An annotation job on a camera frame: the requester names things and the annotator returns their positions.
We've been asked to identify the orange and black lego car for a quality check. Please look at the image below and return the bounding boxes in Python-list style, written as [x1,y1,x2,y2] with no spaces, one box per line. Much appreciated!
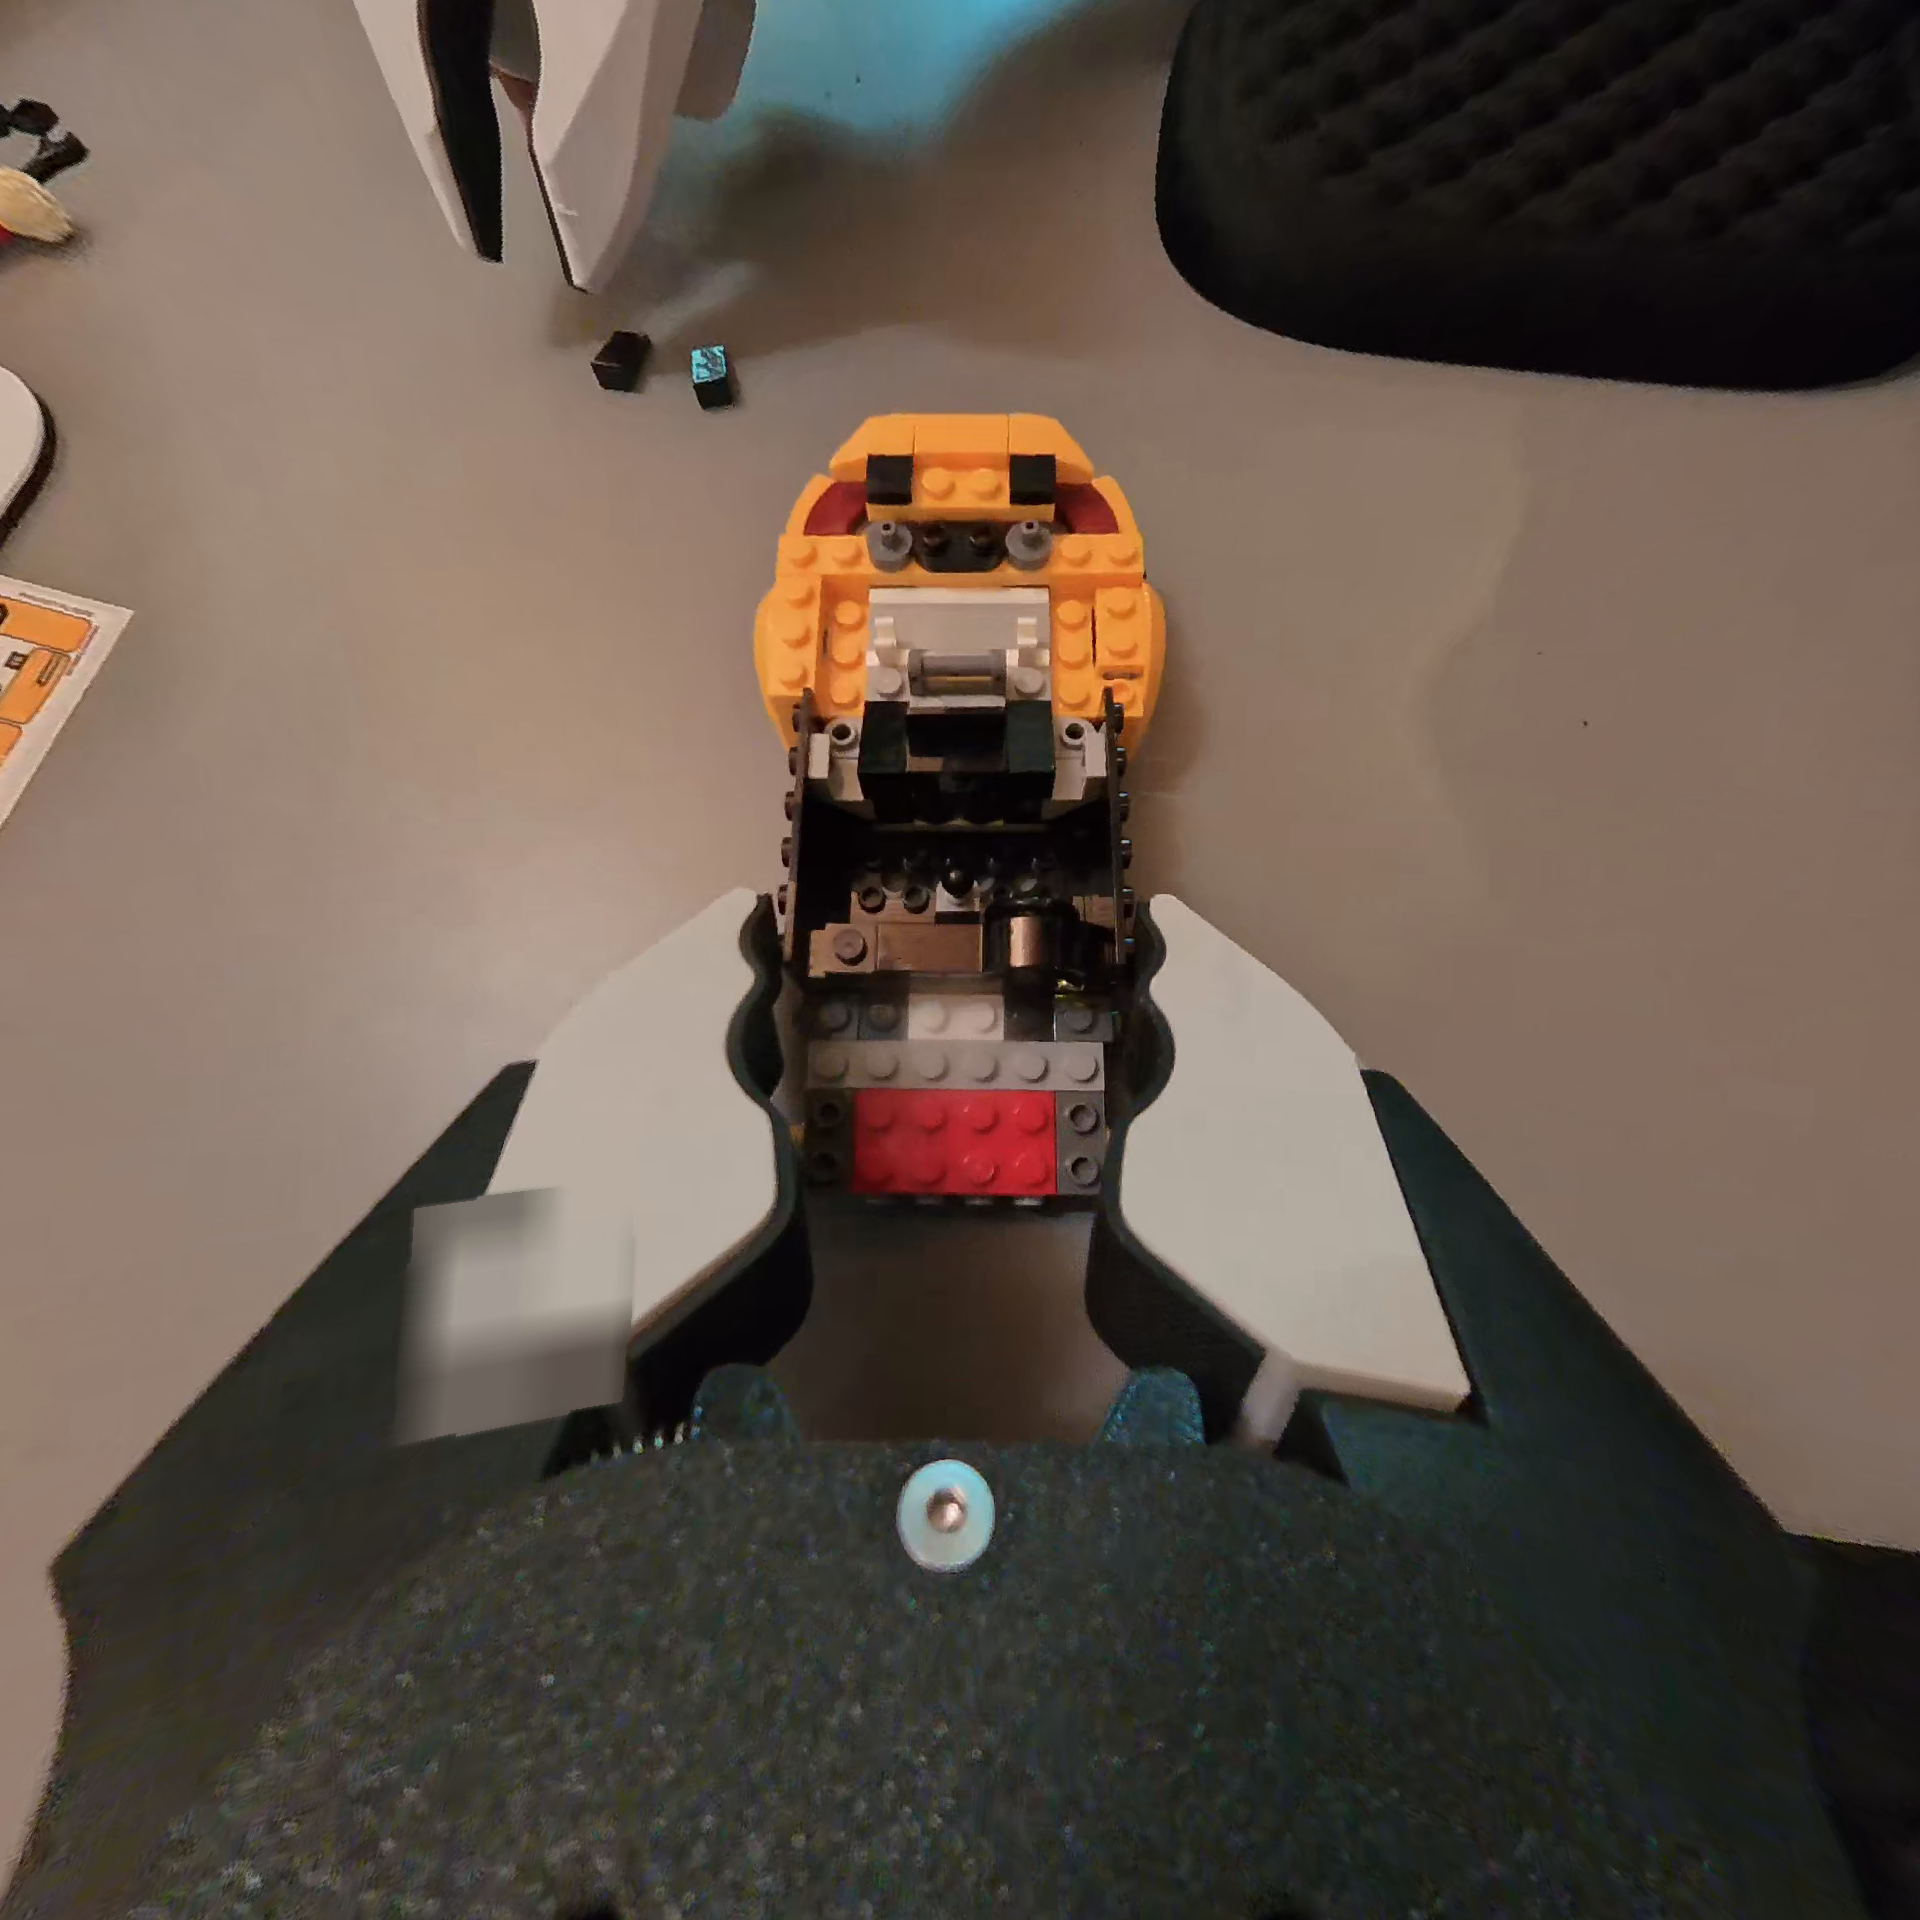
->
[749,411,1172,1220]

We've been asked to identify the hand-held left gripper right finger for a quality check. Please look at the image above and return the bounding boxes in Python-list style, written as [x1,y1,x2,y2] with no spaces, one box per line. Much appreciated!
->
[1084,891,1475,1451]

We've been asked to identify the orange lego sticker sheet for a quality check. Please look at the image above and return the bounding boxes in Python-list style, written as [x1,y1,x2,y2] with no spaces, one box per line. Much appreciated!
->
[0,573,135,828]

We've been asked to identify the white rounded board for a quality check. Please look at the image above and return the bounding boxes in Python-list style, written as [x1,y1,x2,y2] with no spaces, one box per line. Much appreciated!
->
[0,364,59,545]

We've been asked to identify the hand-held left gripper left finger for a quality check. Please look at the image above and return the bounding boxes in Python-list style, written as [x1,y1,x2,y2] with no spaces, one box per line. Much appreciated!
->
[489,884,818,1389]

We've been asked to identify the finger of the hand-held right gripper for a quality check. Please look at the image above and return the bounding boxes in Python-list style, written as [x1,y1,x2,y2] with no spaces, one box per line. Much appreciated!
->
[492,0,711,297]
[351,0,513,265]

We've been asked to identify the red lego minifigure parts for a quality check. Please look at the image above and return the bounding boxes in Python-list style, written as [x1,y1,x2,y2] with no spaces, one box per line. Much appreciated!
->
[0,97,87,252]

